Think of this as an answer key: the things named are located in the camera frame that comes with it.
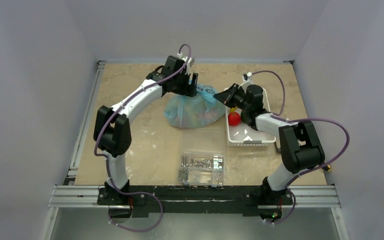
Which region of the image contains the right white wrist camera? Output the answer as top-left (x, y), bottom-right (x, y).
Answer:
top-left (242, 72), bottom-right (253, 85)

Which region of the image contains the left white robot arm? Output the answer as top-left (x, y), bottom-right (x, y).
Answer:
top-left (93, 53), bottom-right (198, 205)

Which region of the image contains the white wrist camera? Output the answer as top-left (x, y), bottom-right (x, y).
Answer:
top-left (177, 52), bottom-right (195, 68)
top-left (242, 72), bottom-right (253, 85)

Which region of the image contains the clear plastic screw box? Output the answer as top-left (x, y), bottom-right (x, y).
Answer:
top-left (177, 129), bottom-right (225, 188)

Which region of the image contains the yellow black screwdriver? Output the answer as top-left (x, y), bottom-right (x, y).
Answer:
top-left (323, 164), bottom-right (332, 172)

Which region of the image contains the red fake apple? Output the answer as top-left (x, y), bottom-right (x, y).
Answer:
top-left (227, 111), bottom-right (241, 127)

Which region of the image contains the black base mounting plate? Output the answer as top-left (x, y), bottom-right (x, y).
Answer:
top-left (97, 184), bottom-right (294, 219)

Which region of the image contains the white plastic basket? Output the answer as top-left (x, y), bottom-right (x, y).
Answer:
top-left (225, 107), bottom-right (276, 147)

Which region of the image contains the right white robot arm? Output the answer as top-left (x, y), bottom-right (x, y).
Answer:
top-left (214, 83), bottom-right (325, 204)

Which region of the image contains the light blue plastic bag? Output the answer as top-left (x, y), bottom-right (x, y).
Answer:
top-left (163, 84), bottom-right (225, 129)

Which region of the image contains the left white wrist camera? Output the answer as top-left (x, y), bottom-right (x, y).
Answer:
top-left (177, 52), bottom-right (195, 68)

